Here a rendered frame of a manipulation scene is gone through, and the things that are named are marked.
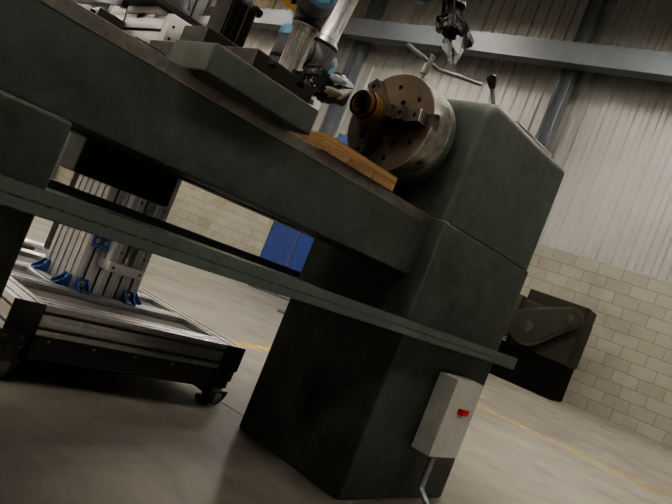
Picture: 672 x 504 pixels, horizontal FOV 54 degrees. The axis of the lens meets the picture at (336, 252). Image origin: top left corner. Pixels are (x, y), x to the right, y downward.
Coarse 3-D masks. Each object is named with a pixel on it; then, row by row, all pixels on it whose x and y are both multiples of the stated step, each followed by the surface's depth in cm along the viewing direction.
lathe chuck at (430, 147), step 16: (384, 80) 201; (400, 80) 197; (416, 80) 193; (400, 96) 195; (416, 96) 191; (432, 96) 187; (432, 112) 186; (448, 112) 192; (352, 128) 204; (384, 128) 201; (400, 128) 191; (416, 128) 188; (432, 128) 185; (448, 128) 191; (352, 144) 202; (384, 144) 194; (400, 144) 190; (416, 144) 186; (432, 144) 187; (384, 160) 192; (400, 160) 188; (416, 160) 188; (432, 160) 191; (400, 176) 194
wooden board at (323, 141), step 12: (312, 132) 158; (312, 144) 157; (324, 144) 154; (336, 144) 157; (336, 156) 158; (348, 156) 161; (360, 156) 164; (360, 168) 165; (372, 168) 168; (372, 180) 171; (384, 180) 173; (396, 180) 176
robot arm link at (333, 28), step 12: (348, 0) 245; (336, 12) 245; (348, 12) 246; (324, 24) 246; (336, 24) 246; (324, 36) 245; (336, 36) 247; (324, 48) 245; (336, 48) 248; (312, 60) 242; (324, 60) 246; (336, 60) 251
